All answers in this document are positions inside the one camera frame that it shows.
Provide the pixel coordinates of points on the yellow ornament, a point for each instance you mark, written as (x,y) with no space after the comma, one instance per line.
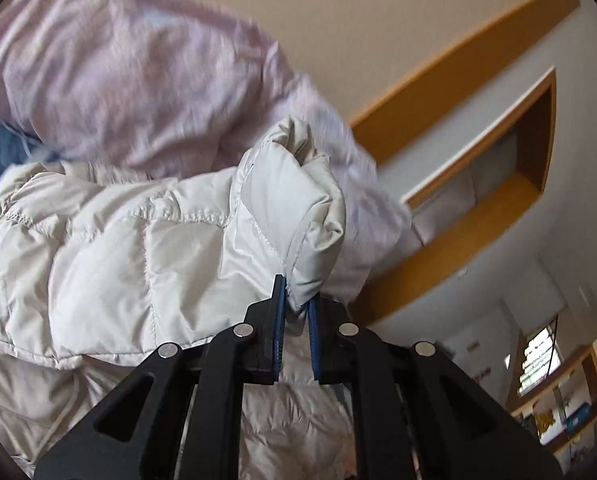
(543,417)

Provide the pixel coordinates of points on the blue box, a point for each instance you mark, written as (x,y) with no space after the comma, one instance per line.
(578,412)

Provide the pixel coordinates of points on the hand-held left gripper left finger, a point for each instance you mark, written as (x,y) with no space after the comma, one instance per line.
(279,332)

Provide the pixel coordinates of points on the grey storage box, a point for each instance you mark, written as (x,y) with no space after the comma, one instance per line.
(493,165)
(446,210)

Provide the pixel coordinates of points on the white puffer jacket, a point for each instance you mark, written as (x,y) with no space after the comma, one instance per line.
(103,250)

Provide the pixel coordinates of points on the wooden wall trim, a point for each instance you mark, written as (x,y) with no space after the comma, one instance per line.
(453,75)

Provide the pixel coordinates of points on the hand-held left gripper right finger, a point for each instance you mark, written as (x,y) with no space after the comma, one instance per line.
(314,342)

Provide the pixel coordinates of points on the wooden wall niche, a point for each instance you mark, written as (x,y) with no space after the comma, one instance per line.
(458,240)

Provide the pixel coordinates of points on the pink floral duvet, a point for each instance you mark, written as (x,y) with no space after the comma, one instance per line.
(103,60)

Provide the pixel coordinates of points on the wooden bookshelf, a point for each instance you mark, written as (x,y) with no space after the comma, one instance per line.
(591,375)

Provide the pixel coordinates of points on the window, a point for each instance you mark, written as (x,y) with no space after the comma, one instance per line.
(538,357)

